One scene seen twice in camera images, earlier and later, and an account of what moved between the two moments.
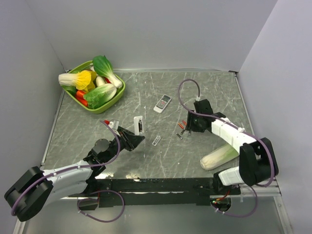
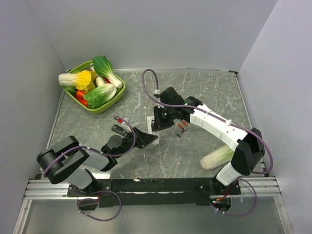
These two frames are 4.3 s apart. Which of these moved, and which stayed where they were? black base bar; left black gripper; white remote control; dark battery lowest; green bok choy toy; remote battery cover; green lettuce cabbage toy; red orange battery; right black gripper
Moved: white remote control; left black gripper; right black gripper
Stayed: remote battery cover; red orange battery; green bok choy toy; black base bar; green lettuce cabbage toy; dark battery lowest
